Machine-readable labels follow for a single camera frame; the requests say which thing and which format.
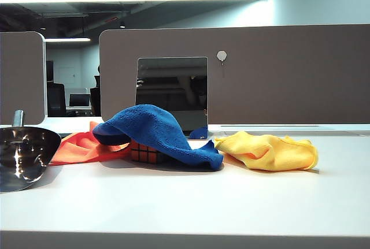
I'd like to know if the blue microfiber rag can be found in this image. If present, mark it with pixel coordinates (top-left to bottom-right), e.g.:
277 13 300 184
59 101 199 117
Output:
92 103 224 172

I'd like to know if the Rubik's cube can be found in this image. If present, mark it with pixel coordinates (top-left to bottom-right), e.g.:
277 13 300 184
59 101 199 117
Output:
130 140 171 163

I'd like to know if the yellow microfiber rag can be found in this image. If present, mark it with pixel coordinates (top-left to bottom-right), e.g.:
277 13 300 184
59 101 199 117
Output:
214 131 319 172

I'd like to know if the orange microfiber rag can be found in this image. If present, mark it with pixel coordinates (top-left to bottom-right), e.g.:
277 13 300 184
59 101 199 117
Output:
49 121 131 166

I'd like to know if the square tabletop mirror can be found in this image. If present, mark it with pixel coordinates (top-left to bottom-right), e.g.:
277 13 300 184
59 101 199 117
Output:
135 56 209 141

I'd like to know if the wide brown desk partition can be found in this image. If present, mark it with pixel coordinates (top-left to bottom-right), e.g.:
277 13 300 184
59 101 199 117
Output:
98 24 370 125

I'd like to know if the black computer monitor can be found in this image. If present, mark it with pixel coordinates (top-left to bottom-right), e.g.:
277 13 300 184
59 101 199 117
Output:
69 93 92 107

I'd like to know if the black office chair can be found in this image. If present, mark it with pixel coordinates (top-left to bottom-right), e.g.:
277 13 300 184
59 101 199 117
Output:
46 82 66 117

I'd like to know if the short ceiling light strip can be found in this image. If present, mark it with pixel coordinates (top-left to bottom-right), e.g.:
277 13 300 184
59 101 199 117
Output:
45 38 91 43

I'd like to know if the narrow brown desk partition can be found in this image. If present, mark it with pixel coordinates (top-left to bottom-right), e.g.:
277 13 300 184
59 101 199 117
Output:
0 31 47 125

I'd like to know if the stainless steel bowl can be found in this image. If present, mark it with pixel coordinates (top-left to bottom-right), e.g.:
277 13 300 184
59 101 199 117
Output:
0 109 62 194

